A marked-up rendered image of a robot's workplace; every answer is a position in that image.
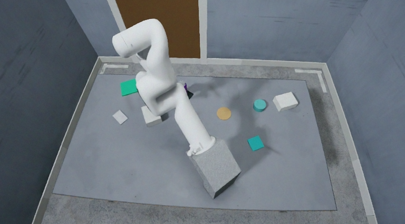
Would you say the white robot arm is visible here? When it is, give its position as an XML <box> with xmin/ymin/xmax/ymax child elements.
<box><xmin>112</xmin><ymin>19</ymin><xmax>216</xmax><ymax>156</ymax></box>

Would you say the teal flat square block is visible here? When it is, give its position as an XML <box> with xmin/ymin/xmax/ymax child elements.
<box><xmin>120</xmin><ymin>79</ymin><xmax>138</xmax><ymax>96</ymax></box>

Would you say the teal flat square tile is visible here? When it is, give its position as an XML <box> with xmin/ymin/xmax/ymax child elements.
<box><xmin>247</xmin><ymin>136</ymin><xmax>264</xmax><ymax>151</ymax></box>

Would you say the purple drink can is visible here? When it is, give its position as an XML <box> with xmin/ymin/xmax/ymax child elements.
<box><xmin>178</xmin><ymin>81</ymin><xmax>188</xmax><ymax>94</ymax></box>

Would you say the teal short cylinder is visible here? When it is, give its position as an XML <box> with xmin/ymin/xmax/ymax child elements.
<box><xmin>253</xmin><ymin>99</ymin><xmax>266</xmax><ymax>112</ymax></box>

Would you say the tan round cork coaster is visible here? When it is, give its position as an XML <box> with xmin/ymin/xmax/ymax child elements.
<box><xmin>217</xmin><ymin>107</ymin><xmax>231</xmax><ymax>120</ymax></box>

